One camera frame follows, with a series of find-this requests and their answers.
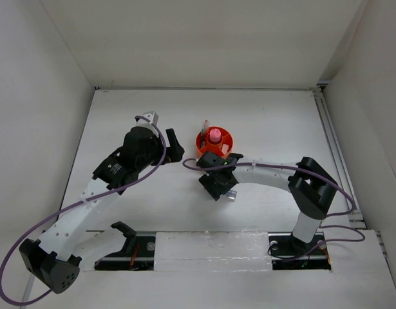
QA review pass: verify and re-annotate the blue cap clear glue bottle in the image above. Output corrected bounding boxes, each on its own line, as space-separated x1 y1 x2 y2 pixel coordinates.
225 190 237 201

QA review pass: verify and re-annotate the pink cap glue bottle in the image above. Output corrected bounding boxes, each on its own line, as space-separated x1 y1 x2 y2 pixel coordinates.
208 128 222 144

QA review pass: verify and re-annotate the white pink stapler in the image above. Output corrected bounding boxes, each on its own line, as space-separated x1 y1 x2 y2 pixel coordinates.
222 144 229 153

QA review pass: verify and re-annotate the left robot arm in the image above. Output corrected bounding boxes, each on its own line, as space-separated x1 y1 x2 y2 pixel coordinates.
19 126 184 294

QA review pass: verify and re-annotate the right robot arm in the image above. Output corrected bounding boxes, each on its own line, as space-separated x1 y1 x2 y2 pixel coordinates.
196 151 337 254

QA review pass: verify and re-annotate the orange round divided organizer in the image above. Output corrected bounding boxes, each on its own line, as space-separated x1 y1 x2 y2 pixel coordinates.
195 126 234 158

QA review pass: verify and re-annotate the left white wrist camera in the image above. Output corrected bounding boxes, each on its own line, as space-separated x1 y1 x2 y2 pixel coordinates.
135 111 159 130

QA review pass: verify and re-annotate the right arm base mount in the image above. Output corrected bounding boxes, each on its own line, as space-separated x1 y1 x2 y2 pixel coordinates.
267 232 332 270

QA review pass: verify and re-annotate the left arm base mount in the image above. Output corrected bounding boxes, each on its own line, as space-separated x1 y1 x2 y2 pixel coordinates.
94 221 156 272

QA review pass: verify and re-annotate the aluminium rail right side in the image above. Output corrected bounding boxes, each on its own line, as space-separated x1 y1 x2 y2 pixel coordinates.
313 84 355 194

